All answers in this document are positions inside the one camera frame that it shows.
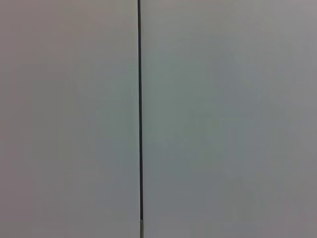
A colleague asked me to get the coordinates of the dark wall panel seam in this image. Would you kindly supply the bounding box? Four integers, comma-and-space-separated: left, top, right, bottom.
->
137, 0, 145, 238

